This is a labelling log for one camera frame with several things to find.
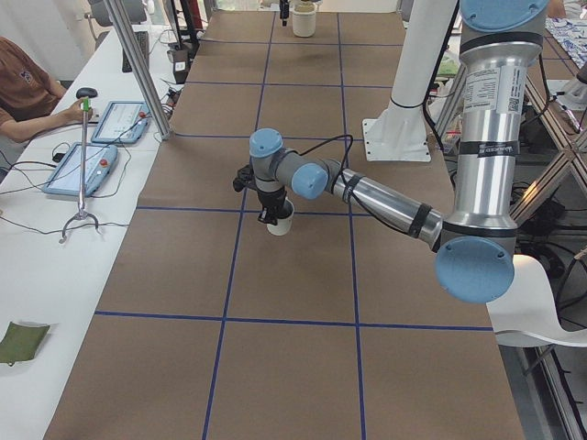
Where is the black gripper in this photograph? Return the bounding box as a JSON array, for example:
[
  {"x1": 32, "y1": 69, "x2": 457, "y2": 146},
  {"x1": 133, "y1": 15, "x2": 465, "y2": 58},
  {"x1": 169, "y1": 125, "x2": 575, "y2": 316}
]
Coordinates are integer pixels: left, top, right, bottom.
[{"x1": 257, "y1": 188, "x2": 288, "y2": 225}]

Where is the white mug with HOME text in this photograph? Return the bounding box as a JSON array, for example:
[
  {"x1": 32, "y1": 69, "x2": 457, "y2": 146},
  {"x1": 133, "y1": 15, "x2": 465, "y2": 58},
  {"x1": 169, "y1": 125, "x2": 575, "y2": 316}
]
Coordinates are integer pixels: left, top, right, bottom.
[{"x1": 267, "y1": 198, "x2": 294, "y2": 237}]

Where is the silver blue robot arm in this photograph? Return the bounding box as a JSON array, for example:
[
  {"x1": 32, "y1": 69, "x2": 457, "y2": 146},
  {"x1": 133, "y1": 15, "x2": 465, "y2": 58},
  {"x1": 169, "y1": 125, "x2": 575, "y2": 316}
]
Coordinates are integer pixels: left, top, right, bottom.
[{"x1": 234, "y1": 1, "x2": 548, "y2": 303}]

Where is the far blue teach pendant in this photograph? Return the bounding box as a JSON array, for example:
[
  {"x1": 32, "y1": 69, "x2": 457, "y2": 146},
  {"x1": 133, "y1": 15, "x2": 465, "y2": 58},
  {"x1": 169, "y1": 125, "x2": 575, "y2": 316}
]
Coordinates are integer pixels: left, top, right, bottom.
[{"x1": 91, "y1": 101, "x2": 150, "y2": 144}]

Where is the blue teach pendant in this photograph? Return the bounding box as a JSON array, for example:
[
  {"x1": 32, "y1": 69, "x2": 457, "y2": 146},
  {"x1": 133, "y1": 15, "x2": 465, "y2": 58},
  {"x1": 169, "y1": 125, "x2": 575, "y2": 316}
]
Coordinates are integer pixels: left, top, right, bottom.
[
  {"x1": 91, "y1": 101, "x2": 150, "y2": 144},
  {"x1": 42, "y1": 142, "x2": 118, "y2": 196}
]

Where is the near blue teach pendant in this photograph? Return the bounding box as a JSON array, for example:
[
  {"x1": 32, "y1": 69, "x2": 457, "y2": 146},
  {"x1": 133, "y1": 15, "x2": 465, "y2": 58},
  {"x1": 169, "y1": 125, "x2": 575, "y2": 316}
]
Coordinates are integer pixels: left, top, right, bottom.
[{"x1": 42, "y1": 142, "x2": 118, "y2": 196}]

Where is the black computer mouse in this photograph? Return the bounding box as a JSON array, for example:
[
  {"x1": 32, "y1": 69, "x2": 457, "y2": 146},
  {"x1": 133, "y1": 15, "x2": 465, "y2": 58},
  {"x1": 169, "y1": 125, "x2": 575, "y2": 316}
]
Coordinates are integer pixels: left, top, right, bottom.
[{"x1": 76, "y1": 87, "x2": 98, "y2": 99}]

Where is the person in brown shirt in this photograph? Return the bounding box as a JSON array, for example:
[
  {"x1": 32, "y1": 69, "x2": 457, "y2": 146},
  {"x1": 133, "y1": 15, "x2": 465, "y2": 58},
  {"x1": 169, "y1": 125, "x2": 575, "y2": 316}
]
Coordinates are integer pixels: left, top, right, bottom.
[{"x1": 1, "y1": 37, "x2": 93, "y2": 143}]

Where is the green cloth pouch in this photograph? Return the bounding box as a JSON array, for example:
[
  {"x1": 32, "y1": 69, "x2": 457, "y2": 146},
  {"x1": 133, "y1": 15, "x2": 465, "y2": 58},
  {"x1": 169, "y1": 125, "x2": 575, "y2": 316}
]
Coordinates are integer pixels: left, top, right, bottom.
[{"x1": 1, "y1": 322, "x2": 50, "y2": 366}]

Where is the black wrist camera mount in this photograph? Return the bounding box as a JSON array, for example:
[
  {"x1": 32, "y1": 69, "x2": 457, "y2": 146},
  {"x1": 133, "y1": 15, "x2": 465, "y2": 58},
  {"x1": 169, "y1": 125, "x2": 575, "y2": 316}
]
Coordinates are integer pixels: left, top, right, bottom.
[{"x1": 233, "y1": 164, "x2": 257, "y2": 193}]

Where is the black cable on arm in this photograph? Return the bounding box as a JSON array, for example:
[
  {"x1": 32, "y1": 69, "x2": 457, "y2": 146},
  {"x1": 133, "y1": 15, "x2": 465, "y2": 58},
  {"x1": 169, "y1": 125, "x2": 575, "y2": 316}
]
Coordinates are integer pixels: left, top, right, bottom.
[{"x1": 297, "y1": 134, "x2": 414, "y2": 230}]

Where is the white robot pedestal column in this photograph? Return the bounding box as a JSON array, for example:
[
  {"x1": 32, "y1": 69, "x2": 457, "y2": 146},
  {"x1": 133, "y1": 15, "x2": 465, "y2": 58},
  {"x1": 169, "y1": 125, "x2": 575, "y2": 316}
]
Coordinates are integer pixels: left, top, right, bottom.
[{"x1": 362, "y1": 0, "x2": 459, "y2": 162}]

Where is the aluminium frame post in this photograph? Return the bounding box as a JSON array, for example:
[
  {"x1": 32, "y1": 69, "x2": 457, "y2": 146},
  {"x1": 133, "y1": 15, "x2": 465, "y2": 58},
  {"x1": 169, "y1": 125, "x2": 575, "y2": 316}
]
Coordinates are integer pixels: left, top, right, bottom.
[{"x1": 104, "y1": 0, "x2": 172, "y2": 140}]

